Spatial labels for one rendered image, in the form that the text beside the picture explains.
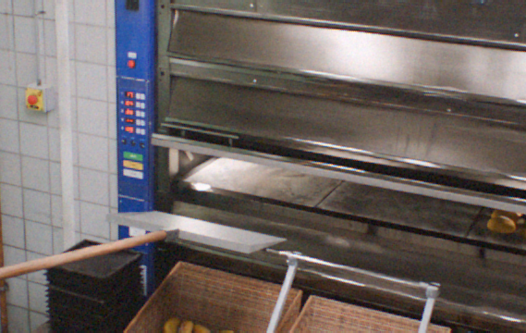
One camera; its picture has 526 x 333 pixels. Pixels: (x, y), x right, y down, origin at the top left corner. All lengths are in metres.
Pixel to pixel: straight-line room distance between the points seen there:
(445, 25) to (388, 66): 0.24
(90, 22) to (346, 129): 1.13
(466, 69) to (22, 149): 1.96
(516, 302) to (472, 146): 0.58
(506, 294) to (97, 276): 1.52
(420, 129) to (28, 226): 1.87
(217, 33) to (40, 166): 1.08
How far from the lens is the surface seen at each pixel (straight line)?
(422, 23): 3.07
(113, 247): 2.65
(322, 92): 3.22
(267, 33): 3.27
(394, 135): 3.17
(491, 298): 3.29
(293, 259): 3.02
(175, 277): 3.68
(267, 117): 3.32
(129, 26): 3.49
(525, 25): 3.01
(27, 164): 4.00
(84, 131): 3.77
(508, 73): 3.03
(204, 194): 3.54
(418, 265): 3.32
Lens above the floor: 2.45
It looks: 19 degrees down
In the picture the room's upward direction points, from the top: 2 degrees clockwise
